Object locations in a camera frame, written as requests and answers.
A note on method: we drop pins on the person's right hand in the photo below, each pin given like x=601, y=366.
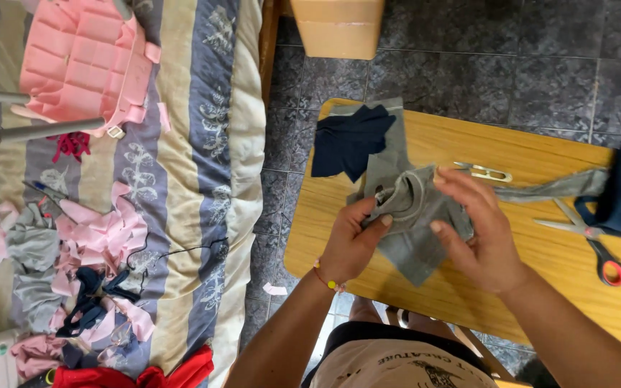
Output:
x=491, y=248

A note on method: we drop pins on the person's left hand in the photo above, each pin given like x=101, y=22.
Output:
x=345, y=245

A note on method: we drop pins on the small grey knit garment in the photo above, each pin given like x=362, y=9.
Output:
x=413, y=215

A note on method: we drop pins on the person's leg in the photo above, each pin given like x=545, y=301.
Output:
x=364, y=311

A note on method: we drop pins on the metal thread snips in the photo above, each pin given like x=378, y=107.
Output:
x=485, y=172

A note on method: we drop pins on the pink scrap of fabric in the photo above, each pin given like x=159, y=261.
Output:
x=274, y=289

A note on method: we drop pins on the grey fabric strip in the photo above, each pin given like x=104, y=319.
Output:
x=553, y=188

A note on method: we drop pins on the navy fabric piece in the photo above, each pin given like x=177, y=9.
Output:
x=349, y=141

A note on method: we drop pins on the person's beige printed shirt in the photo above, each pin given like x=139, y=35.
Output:
x=397, y=361

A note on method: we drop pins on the black thread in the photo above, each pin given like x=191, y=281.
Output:
x=181, y=250

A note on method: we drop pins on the striped leaf print quilt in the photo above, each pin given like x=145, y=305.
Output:
x=192, y=161

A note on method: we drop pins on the heap of pink fabric scraps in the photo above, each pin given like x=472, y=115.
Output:
x=100, y=234

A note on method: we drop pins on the clear eyeglasses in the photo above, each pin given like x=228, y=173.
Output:
x=116, y=339

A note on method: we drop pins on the red fabric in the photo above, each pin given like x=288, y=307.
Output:
x=127, y=376

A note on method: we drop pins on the navy fabric scraps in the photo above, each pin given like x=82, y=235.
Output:
x=88, y=302

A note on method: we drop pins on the magenta fabric scrap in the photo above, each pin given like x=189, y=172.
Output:
x=70, y=145

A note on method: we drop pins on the blue pen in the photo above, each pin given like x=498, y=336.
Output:
x=46, y=189

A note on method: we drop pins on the crumpled grey fabric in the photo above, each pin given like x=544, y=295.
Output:
x=33, y=253

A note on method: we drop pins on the pink quilted backpack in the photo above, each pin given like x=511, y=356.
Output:
x=87, y=59

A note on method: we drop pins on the mauve fabric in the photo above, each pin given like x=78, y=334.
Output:
x=35, y=353

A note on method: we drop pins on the wooden bed frame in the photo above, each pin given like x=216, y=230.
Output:
x=269, y=48

